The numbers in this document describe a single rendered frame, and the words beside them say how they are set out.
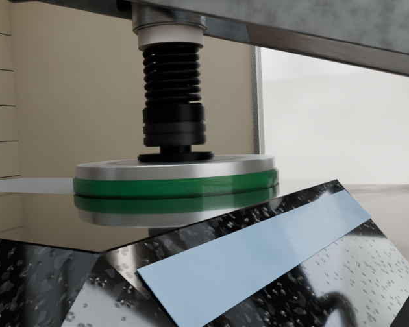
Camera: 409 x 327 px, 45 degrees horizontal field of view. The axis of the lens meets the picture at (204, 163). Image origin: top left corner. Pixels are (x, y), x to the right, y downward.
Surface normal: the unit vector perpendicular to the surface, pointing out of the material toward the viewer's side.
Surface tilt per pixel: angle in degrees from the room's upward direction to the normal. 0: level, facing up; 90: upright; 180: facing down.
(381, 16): 90
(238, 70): 90
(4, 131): 90
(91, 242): 0
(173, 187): 90
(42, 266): 45
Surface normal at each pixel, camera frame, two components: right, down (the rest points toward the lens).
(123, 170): -0.41, 0.07
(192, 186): 0.19, 0.04
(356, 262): 0.57, -0.71
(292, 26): -0.15, 0.06
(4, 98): 0.89, -0.02
